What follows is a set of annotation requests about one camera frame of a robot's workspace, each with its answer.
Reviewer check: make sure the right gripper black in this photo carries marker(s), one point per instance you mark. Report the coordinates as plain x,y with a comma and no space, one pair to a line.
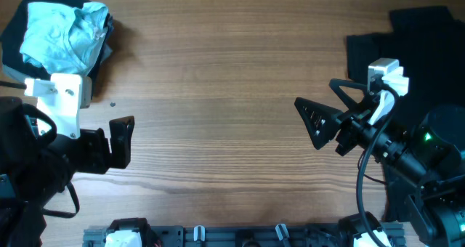
331,125

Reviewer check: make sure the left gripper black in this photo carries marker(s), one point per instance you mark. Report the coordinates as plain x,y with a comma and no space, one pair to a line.
98,146

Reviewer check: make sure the light blue t-shirt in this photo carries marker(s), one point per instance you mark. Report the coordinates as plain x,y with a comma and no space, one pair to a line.
64,39

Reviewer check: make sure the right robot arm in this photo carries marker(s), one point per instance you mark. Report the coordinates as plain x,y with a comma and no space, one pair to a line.
430,158

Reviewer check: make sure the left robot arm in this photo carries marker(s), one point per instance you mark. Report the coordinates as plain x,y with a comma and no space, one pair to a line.
37,163

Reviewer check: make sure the black garment on right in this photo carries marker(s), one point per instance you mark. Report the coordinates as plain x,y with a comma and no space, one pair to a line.
429,44

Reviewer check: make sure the folded grey garment under stack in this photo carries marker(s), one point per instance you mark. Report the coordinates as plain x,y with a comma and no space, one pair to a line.
19,76

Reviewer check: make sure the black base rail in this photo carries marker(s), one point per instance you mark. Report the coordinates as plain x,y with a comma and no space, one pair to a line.
137,232

